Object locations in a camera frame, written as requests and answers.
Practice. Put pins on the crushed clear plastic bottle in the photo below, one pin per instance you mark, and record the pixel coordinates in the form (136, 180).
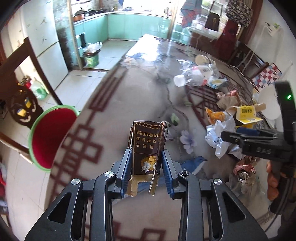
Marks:
(196, 75)

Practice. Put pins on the crumpled red patterned wrapper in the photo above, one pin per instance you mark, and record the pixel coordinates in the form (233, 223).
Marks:
(245, 170)

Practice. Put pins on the small blue-white snack packet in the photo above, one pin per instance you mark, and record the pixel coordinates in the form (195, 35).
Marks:
(216, 83)

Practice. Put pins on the dark brown handbag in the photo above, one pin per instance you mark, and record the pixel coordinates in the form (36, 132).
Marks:
(213, 19)

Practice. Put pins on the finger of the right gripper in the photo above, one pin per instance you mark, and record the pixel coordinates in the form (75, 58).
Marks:
(233, 137)

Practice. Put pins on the white paper cup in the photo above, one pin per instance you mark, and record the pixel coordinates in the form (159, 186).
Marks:
(204, 60)

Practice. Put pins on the white round desk fan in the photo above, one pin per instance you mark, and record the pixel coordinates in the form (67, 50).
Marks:
(268, 96)

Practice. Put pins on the orange snack bag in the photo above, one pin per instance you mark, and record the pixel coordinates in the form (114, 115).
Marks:
(214, 116)

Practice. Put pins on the dark brown cigarette box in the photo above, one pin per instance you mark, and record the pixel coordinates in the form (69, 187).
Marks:
(147, 140)

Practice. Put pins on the hanging plaid cloth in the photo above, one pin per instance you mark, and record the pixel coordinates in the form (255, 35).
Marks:
(190, 9)

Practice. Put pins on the yellow medicine box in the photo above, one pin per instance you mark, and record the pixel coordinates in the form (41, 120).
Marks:
(245, 116)

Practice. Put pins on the white refrigerator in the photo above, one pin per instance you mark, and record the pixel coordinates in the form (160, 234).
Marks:
(35, 20)

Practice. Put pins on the person's right hand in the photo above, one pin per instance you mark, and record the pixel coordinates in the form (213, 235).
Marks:
(272, 190)

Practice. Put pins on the teal kitchen cabinets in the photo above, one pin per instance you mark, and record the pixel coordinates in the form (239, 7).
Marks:
(122, 26)

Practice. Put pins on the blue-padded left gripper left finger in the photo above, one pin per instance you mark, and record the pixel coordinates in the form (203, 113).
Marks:
(123, 174)

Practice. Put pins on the green kitchen trash bin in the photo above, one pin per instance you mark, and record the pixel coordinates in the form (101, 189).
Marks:
(91, 54)

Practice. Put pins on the red bin with green rim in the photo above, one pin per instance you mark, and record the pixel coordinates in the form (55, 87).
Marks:
(47, 133)

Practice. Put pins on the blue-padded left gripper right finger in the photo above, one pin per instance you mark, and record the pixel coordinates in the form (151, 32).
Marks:
(170, 175)

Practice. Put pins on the black patterned hanging bag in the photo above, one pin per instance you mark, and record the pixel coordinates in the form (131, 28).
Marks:
(239, 12)

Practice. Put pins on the green plastic jug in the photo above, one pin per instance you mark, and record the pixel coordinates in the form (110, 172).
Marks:
(37, 89)

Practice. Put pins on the crumpled brown paper wrapper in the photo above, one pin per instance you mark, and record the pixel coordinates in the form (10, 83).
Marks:
(226, 100)

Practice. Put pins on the dark wooden chair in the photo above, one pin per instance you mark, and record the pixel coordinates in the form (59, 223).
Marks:
(22, 104)

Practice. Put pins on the checkered chair cushion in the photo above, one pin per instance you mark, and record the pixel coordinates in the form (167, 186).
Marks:
(268, 76)

